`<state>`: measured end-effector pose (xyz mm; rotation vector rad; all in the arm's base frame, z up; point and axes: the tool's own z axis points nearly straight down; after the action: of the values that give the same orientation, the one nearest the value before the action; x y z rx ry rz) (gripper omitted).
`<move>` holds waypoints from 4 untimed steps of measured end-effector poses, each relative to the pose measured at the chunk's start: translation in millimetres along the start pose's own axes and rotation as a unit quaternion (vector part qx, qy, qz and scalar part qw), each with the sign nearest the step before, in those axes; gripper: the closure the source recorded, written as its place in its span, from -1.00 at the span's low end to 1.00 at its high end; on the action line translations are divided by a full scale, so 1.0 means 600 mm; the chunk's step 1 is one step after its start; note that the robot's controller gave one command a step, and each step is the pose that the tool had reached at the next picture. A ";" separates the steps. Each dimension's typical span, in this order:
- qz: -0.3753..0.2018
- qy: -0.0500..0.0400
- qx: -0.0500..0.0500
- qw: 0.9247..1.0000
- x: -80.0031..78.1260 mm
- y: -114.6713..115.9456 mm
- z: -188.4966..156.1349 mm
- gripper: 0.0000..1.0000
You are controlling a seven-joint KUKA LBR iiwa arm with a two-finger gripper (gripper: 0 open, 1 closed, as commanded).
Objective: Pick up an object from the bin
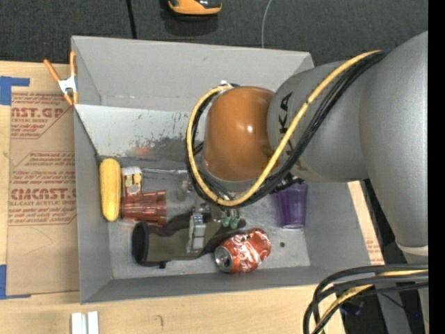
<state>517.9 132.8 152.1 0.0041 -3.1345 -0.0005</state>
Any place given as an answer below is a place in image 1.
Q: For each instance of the grey metal bin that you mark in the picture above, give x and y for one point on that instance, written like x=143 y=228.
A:
x=146 y=75

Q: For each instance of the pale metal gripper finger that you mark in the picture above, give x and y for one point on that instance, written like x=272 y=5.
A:
x=197 y=237

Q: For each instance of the small white printed box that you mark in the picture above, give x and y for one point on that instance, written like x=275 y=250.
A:
x=132 y=181

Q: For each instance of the purple clear plastic cup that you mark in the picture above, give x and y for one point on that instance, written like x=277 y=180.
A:
x=292 y=207

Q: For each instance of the olive green and black glove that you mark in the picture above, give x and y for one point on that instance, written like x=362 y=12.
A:
x=163 y=244

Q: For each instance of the yellow corn cob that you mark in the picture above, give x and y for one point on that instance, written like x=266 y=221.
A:
x=110 y=190

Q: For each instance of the orange clear plastic cup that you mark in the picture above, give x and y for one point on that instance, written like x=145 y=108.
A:
x=144 y=208

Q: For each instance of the brown cardboard board, red print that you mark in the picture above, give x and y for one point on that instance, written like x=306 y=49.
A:
x=38 y=249

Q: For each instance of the crushed red soda can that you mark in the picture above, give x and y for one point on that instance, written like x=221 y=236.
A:
x=245 y=252

